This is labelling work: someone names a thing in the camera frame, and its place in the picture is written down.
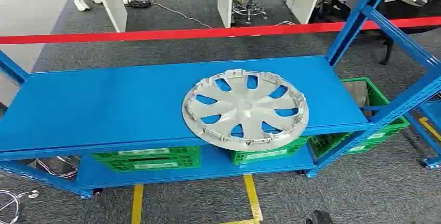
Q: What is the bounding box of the silver plastic wheel hubcap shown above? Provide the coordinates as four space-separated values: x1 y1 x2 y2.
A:
181 69 310 153

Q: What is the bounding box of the green plastic crate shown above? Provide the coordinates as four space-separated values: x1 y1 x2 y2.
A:
308 77 411 159
230 136 311 166
102 156 202 173
91 146 201 162

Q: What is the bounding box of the red barrier tape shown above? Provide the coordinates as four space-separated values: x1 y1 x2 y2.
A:
0 16 441 45

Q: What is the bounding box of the yellow floor tape strip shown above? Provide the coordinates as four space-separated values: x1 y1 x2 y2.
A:
418 116 441 142
131 183 145 224
217 218 263 224
242 175 264 224

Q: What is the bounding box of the blue metal shelf rack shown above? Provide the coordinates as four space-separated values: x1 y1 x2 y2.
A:
0 0 441 200

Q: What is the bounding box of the black power strip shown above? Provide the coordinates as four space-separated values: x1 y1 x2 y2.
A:
125 0 152 9

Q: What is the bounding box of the grey cardboard piece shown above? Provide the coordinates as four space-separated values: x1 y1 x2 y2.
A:
343 80 372 117

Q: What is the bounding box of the black bag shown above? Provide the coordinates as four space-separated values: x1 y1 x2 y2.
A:
309 0 349 24

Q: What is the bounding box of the black robot foot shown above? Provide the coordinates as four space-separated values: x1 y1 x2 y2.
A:
305 210 334 224

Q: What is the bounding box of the black chair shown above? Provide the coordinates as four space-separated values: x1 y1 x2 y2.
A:
378 0 441 67

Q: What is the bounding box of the white floor cable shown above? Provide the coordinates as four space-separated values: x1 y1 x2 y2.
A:
151 2 297 38

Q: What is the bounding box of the white wire bundle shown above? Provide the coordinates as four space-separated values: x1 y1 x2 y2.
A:
33 155 81 180
0 189 40 224

